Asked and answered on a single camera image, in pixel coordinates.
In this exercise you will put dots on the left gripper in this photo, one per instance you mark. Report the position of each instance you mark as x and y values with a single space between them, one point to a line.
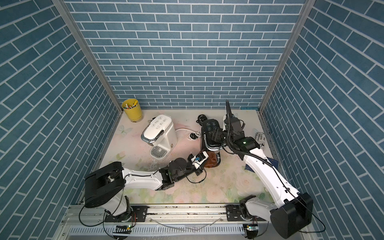
198 171

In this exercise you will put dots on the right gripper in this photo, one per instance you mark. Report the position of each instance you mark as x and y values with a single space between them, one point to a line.
216 136

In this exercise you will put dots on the black coffee machine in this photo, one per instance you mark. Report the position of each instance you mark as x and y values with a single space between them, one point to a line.
209 145

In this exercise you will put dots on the brown cloth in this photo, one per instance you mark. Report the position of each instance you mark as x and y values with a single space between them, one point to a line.
212 160

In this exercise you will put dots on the white coffee machine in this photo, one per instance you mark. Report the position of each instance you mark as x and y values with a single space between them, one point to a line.
161 135

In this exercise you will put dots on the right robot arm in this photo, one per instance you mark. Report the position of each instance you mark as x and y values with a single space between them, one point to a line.
291 210

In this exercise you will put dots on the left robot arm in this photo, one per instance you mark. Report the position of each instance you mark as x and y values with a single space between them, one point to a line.
105 186

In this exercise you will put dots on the blue book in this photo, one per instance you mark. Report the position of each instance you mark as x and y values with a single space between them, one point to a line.
275 163

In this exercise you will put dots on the yellow pen cup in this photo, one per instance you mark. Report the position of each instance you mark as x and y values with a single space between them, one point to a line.
133 110

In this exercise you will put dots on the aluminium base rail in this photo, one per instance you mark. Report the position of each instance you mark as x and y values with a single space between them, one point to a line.
166 222

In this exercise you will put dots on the right metal corner post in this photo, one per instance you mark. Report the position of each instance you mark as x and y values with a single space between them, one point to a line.
307 7

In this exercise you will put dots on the metal corner post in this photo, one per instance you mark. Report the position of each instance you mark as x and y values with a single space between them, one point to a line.
307 7
76 32

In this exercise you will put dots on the left metal corner post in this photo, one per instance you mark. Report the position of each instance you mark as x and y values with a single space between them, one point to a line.
76 32

